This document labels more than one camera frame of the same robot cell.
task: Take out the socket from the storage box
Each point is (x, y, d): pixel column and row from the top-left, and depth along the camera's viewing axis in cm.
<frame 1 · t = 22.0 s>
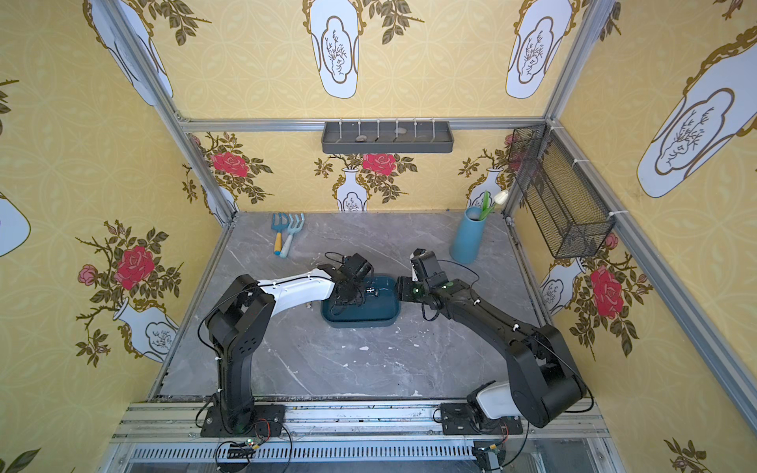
left hand: (355, 296, 96), fingers open
right hand: (395, 290, 88), fingers open
teal plastic storage box: (380, 306, 96), on the table
teal cylindrical vase: (467, 239, 99), point 12 cm above the table
white tulip flower: (499, 199, 85), point 30 cm above the table
blue garden rake yellow handle: (279, 226, 120), on the table
light blue garden fork: (292, 230, 119), on the table

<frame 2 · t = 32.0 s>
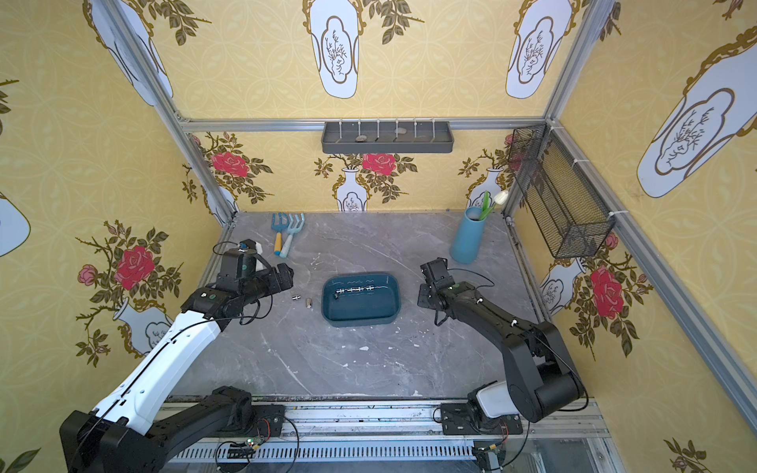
left hand: (277, 274, 81), fingers open
right hand: (420, 297, 91), fingers closed
the named things where they were.

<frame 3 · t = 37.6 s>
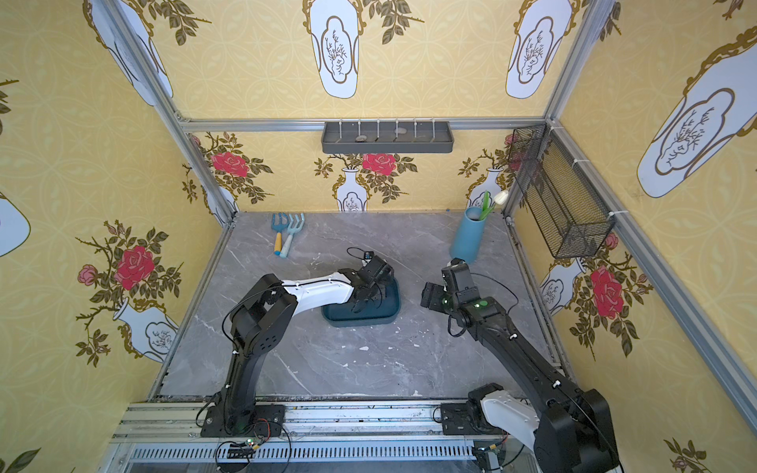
left hand: (377, 288, 98), fingers open
right hand: (427, 296, 84), fingers open
the named things where they were.

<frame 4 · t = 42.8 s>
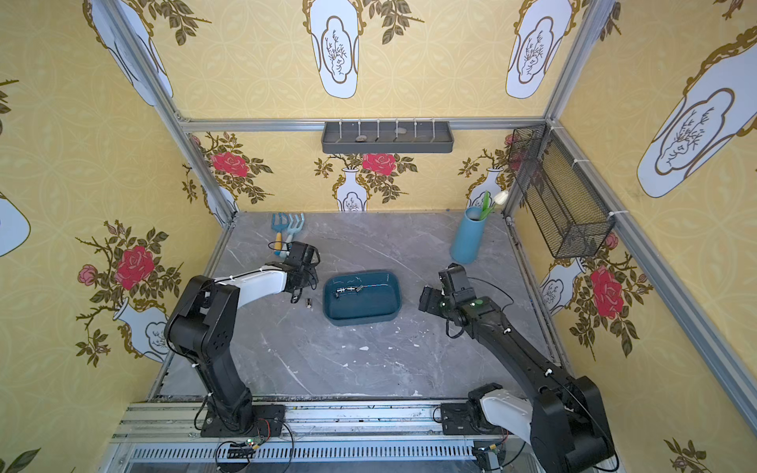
left hand: (305, 274, 100), fingers open
right hand: (425, 302, 86), fingers open
the named things where they were.

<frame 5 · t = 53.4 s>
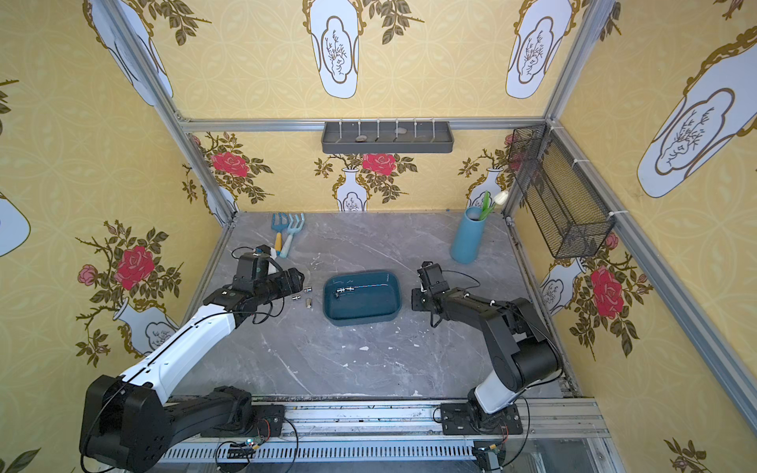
left hand: (290, 278, 86), fingers open
right hand: (411, 298, 96), fingers open
the named things where they were.

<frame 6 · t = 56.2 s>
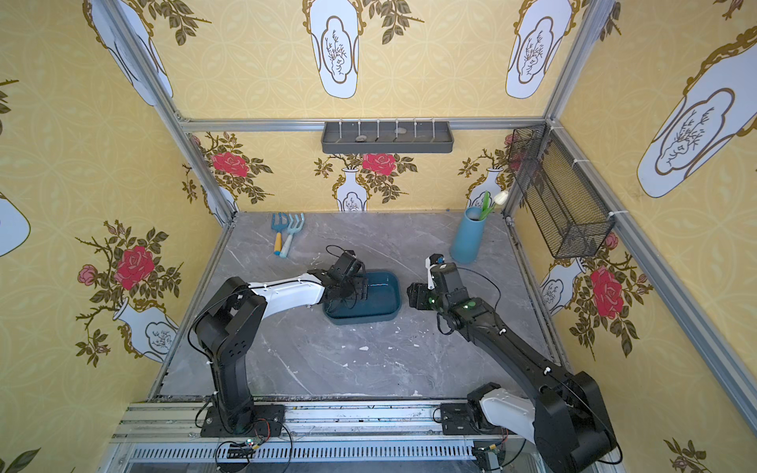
left hand: (357, 288, 97), fingers open
right hand: (410, 292, 85), fingers open
the named things where they were.

